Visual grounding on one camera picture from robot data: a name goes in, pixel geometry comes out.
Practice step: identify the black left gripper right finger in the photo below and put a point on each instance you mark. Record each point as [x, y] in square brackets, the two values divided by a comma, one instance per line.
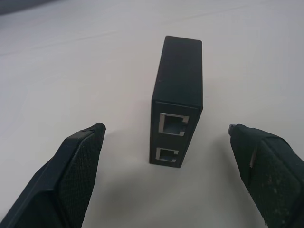
[273, 175]

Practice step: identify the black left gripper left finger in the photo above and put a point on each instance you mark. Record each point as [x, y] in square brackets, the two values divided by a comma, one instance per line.
[59, 180]

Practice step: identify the small black Ethernet box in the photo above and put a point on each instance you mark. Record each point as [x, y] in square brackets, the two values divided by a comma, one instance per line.
[177, 99]

